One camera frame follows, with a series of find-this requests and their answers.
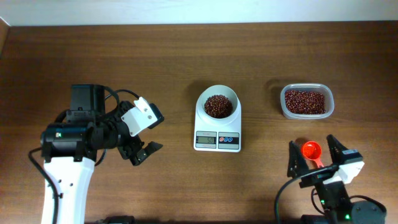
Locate clear plastic bean container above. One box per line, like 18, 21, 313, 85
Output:
280, 83, 335, 119

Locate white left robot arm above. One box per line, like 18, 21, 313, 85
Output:
39, 84, 164, 223

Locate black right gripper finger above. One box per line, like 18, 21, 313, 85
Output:
287, 141, 309, 178
326, 134, 348, 165

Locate red beans in bowl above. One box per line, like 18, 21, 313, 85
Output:
204, 95, 233, 119

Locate white digital kitchen scale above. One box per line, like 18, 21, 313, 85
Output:
193, 92, 242, 152

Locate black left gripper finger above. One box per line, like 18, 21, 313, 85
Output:
149, 103, 164, 129
130, 141, 164, 166

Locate black right camera cable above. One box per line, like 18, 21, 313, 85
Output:
274, 164, 340, 224

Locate orange plastic measuring scoop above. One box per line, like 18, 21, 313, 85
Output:
301, 141, 324, 168

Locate white metal bowl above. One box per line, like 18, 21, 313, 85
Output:
199, 85, 238, 119

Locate red adzuki beans in container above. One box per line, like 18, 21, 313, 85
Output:
284, 90, 326, 114

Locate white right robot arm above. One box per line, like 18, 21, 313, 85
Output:
281, 134, 387, 223

